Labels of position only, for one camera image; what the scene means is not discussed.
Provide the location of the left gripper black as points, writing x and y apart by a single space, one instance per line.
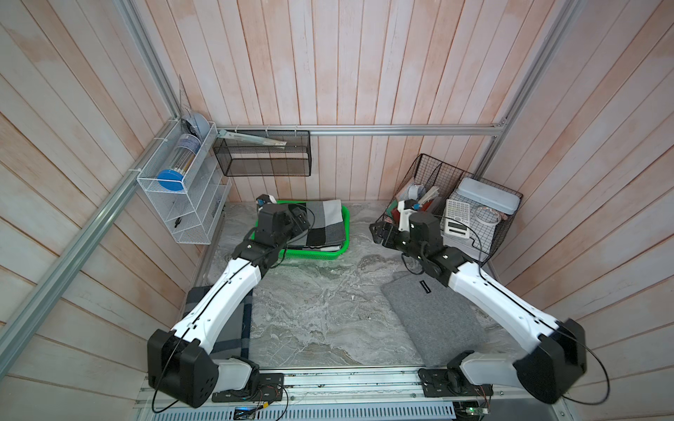
295 225

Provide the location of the white rectangular plastic box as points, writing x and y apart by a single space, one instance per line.
490 196

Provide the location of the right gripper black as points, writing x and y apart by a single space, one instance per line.
393 233

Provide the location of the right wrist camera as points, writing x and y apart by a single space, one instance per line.
404 217

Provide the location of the navy grey plaid scarf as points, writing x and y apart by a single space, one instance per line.
234 338

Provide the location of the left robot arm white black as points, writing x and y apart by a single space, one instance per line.
179 360

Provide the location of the red booklet in organizer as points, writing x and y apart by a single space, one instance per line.
408 203

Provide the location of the white calculator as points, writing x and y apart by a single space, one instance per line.
456 219

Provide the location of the plain grey scarf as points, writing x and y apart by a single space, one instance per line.
439 321

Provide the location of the clear tube blue cap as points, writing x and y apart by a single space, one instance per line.
172 176

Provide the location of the black mesh wall basket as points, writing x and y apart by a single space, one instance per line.
239 159

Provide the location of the horizontal aluminium wall bar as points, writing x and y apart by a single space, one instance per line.
378 130

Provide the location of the grey ruler in basket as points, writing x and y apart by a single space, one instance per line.
252 139

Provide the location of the green plastic basket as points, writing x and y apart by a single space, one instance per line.
312 254

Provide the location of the white tape roll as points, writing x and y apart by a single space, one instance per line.
487 216

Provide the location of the aluminium mounting rail base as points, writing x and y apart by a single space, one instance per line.
357 393

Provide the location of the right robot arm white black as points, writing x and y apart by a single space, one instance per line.
555 351

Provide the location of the grey black checkered scarf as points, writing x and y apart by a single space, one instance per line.
327 232

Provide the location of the white wire wall shelf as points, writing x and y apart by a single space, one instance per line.
191 215

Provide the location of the black wire desk organizer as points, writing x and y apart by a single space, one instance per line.
431 182

